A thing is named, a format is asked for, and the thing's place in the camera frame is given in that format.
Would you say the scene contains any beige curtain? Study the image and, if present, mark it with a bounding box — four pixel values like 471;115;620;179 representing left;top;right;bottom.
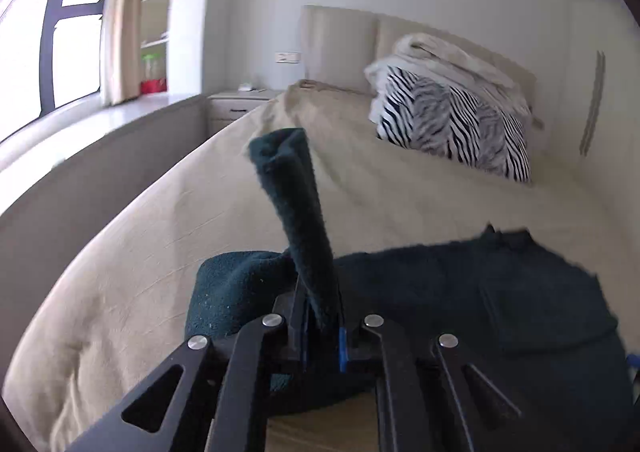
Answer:
99;0;162;107

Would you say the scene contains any black framed window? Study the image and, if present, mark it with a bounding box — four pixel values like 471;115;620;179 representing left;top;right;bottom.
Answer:
0;0;126;143

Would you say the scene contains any bed with beige sheet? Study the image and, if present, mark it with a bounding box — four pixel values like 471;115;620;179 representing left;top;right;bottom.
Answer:
2;79;640;452

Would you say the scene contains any cream folded duvet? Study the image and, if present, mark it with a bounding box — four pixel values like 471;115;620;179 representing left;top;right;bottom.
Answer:
364;33;545;129

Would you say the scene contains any dark teal knit sweater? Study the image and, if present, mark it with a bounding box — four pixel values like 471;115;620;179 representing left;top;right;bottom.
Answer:
185;128;626;415

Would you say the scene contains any white nightstand with dark handle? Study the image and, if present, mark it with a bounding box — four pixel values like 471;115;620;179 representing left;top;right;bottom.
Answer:
206;89;282;134

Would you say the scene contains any white window sill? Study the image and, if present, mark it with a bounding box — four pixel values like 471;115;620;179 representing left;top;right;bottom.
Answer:
0;91;207;173

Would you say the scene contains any white wardrobe with black handles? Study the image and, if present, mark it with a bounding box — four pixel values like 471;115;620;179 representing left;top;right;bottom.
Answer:
562;0;626;193

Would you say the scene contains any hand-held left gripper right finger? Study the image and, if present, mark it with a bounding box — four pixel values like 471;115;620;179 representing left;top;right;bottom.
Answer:
335;304;566;452

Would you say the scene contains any zebra striped pillow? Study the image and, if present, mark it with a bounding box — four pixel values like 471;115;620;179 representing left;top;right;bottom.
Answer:
369;63;533;184

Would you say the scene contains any beige padded headboard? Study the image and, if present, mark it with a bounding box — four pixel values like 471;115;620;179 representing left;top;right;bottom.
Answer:
299;4;538;108

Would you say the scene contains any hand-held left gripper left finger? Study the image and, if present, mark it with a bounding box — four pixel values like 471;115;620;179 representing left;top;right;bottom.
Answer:
65;277;311;452

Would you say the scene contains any built-in white wall shelf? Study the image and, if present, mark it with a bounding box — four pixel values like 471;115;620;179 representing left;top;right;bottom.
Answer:
139;0;185;95

